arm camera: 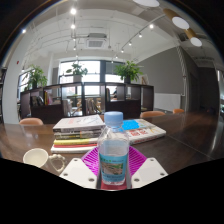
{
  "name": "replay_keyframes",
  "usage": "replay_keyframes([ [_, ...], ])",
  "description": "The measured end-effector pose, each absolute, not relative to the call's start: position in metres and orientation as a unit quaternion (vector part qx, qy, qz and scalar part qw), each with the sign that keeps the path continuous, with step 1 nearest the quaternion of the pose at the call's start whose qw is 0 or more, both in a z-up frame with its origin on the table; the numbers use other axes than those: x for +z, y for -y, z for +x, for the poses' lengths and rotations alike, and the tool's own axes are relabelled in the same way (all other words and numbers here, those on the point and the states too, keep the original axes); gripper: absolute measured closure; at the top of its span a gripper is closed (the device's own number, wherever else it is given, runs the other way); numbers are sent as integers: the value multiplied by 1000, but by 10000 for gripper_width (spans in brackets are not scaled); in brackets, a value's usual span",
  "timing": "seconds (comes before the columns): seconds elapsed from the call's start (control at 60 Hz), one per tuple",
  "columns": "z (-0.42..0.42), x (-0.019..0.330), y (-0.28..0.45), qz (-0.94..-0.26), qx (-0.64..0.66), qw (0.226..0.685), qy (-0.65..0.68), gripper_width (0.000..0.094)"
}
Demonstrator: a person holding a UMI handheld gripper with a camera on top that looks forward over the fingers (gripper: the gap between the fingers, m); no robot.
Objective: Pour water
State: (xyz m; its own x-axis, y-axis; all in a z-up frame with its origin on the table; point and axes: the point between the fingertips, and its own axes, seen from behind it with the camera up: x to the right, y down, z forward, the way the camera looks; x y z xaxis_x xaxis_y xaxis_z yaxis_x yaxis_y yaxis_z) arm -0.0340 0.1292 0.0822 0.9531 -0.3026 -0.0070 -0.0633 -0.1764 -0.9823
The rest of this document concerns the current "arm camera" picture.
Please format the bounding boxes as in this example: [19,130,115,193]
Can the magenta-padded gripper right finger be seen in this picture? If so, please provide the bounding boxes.
[127,146,169,190]

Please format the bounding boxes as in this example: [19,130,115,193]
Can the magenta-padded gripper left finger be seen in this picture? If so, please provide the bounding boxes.
[59,146,101,190]

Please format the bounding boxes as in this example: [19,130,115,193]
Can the clear blue-capped water bottle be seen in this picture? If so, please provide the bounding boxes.
[97,110,130,186]

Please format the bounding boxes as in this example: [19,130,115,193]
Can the white book with red edge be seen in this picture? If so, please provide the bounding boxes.
[50,143,99,155]

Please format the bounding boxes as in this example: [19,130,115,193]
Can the yellow-spined book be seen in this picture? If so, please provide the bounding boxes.
[53,137,100,147]

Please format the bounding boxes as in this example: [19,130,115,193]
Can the dark-spined book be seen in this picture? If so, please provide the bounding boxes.
[53,129,103,140]

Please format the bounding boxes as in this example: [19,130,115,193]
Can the large book with blue patch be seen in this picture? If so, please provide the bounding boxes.
[121,118,167,146]

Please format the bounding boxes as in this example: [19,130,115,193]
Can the cream ceramic mug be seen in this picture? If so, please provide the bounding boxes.
[22,147,68,174]

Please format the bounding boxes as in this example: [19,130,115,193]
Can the white-covered book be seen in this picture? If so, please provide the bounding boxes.
[52,114,106,133]

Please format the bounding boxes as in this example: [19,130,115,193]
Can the dark open shelf unit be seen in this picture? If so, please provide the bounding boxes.
[19,82,155,125]

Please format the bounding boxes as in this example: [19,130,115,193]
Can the white board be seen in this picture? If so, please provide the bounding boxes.
[153,93,182,113]

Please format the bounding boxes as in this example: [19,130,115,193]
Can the potted green plant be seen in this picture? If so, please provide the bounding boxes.
[113,60,144,84]
[22,64,49,90]
[65,62,89,83]

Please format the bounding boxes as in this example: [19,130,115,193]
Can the ceiling air conditioner unit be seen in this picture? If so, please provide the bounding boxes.
[85,32,108,50]

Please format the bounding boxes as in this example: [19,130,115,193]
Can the round white ceiling panels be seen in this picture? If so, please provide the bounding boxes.
[133,0,203,48]

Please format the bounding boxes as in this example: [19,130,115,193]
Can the ceiling spot lights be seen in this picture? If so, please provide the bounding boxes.
[21,7,156,54]

